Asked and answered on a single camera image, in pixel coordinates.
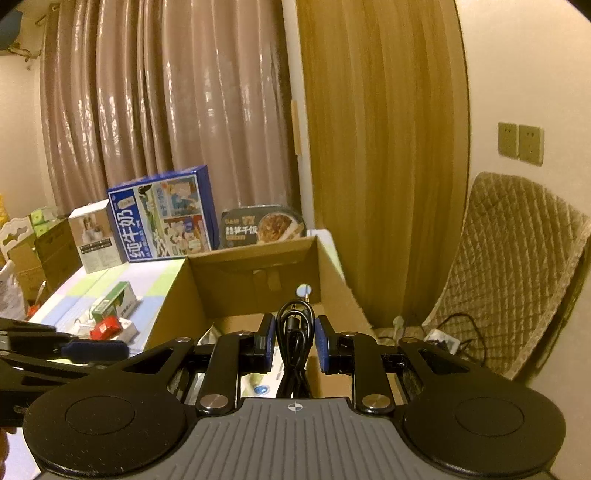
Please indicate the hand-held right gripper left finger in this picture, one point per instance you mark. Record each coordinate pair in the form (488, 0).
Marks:
(272, 339)

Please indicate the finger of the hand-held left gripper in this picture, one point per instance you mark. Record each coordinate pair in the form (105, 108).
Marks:
(41, 371)
(97, 350)

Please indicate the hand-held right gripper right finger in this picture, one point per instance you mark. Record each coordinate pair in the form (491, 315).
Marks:
(322, 344)

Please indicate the red snack packet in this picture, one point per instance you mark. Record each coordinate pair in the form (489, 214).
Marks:
(105, 327)

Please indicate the green long box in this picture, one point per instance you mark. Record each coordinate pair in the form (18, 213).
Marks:
(113, 297)

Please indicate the cardboard box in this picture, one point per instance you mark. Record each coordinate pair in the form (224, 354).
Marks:
(231, 277)

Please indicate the small red object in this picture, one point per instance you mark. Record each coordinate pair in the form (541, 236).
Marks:
(33, 311)

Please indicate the white crumpled plastic bag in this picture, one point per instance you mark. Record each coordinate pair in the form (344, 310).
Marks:
(10, 290)

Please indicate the brown cardboard carton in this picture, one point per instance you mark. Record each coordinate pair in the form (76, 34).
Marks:
(25, 272)
(60, 254)

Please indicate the white photo print box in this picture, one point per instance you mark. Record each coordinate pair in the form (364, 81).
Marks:
(94, 240)

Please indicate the black instant meal bowl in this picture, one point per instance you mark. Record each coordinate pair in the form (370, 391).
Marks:
(263, 226)

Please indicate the white power strip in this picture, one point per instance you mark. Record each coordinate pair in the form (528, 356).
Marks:
(441, 340)

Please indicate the light green carton pack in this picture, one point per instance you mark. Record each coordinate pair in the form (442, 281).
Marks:
(42, 224)

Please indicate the blue milk carton case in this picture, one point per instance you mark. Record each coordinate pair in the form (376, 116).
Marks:
(161, 217)

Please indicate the quilted cover chair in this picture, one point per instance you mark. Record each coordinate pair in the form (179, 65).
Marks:
(508, 254)

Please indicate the wooden door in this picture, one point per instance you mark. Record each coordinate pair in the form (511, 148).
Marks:
(383, 138)

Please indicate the brown curtain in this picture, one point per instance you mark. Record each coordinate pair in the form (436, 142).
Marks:
(161, 92)

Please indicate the yellow wall strip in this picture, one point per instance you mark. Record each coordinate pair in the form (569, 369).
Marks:
(295, 129)

